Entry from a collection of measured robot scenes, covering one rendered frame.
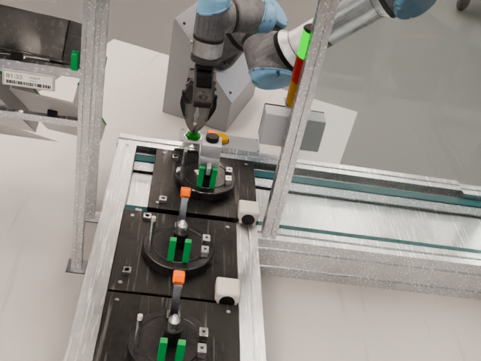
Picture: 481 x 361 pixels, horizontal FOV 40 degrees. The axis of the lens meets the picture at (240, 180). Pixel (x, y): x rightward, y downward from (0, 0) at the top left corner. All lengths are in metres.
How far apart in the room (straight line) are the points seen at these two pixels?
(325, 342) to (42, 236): 0.64
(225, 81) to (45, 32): 0.82
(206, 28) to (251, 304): 0.65
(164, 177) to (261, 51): 0.47
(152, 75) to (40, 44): 1.03
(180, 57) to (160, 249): 0.77
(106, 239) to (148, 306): 0.21
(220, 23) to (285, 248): 0.53
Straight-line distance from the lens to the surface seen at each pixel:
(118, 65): 2.25
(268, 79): 1.76
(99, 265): 1.29
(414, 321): 1.50
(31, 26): 1.22
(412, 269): 1.52
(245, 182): 1.54
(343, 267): 1.48
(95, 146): 1.43
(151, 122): 1.93
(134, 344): 1.08
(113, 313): 1.18
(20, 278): 1.40
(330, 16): 1.17
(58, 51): 1.20
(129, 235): 1.34
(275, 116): 1.27
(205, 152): 1.44
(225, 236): 1.37
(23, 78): 1.19
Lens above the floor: 1.82
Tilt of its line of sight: 34 degrees down
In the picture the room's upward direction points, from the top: 12 degrees clockwise
